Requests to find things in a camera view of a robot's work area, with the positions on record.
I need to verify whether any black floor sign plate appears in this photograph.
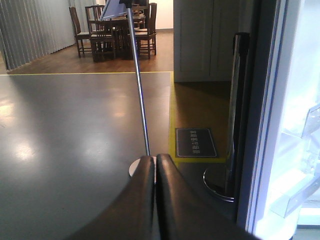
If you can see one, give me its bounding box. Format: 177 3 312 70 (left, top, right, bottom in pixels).
175 128 218 158

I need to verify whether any black stanchion post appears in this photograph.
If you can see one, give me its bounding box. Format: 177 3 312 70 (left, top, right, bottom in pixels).
203 32 250 203

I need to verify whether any steel sign stand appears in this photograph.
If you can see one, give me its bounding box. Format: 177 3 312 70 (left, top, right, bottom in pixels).
100 0 157 183

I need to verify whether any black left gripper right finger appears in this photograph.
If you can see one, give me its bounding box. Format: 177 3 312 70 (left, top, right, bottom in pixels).
156 153 256 240

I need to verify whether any wooden chair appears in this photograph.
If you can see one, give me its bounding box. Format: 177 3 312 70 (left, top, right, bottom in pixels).
68 6 92 58

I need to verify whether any open fridge door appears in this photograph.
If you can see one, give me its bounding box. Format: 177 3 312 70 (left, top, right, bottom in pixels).
237 0 320 240

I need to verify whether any wooden dining table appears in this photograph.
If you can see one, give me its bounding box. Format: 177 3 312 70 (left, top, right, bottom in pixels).
95 16 132 58

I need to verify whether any clear upper door bin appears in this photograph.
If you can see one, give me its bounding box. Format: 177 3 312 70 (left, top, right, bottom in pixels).
270 101 320 218

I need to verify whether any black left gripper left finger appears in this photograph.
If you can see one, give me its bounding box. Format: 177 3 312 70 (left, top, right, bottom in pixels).
67 156 155 240

